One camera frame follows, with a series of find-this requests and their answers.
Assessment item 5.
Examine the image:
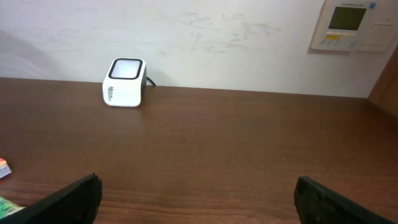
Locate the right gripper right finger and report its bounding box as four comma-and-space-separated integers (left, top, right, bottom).
294, 176, 394, 224

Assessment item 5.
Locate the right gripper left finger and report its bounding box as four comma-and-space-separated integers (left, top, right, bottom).
1, 173, 103, 224

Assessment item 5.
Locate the teal tissue pack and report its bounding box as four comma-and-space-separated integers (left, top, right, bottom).
0, 197, 24, 219

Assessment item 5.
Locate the orange tissue pack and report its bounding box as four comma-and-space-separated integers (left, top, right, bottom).
0, 158, 12, 179

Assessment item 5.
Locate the white barcode scanner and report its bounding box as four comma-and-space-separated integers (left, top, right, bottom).
102, 58, 147, 107

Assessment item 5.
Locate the wall thermostat control panel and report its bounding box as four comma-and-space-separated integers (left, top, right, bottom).
310, 0, 397, 52

